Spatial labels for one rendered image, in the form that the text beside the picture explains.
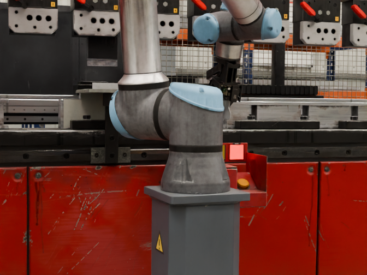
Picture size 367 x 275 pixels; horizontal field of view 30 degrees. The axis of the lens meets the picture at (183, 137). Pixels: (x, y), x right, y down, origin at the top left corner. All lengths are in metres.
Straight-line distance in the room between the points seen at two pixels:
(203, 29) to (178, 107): 0.37
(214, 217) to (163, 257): 0.14
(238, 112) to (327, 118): 0.35
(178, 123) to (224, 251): 0.29
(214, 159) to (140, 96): 0.22
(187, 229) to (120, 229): 0.77
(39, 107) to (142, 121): 1.01
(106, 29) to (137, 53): 0.73
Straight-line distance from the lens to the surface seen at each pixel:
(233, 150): 2.14
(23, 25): 2.21
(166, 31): 2.28
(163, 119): 1.47
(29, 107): 2.47
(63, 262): 2.16
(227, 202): 1.44
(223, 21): 1.75
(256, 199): 2.02
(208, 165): 1.43
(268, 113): 2.42
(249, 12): 1.66
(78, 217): 2.14
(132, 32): 1.51
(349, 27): 2.59
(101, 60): 2.27
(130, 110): 1.52
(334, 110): 2.54
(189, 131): 1.43
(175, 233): 1.43
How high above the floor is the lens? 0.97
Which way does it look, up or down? 3 degrees down
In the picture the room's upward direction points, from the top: 1 degrees clockwise
